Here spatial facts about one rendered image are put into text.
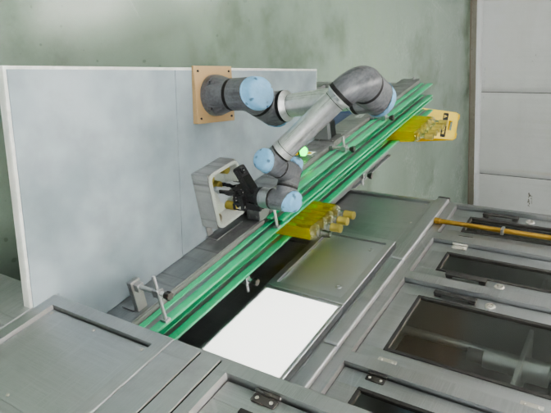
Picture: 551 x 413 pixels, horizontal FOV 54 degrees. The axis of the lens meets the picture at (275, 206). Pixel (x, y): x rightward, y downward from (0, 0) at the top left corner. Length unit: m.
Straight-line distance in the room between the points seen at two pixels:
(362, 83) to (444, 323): 0.85
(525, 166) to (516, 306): 6.29
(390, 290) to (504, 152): 6.31
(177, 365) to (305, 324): 0.70
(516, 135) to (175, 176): 6.59
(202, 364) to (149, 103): 0.93
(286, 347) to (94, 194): 0.78
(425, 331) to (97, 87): 1.30
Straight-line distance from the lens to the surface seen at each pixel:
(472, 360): 1.83
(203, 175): 2.00
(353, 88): 1.72
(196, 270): 1.96
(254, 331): 1.91
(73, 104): 1.70
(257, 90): 1.92
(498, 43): 7.85
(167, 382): 1.28
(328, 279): 2.12
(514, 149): 8.21
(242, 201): 1.98
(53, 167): 1.67
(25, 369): 1.51
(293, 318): 1.94
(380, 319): 1.97
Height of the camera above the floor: 2.13
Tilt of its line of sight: 33 degrees down
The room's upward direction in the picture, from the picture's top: 99 degrees clockwise
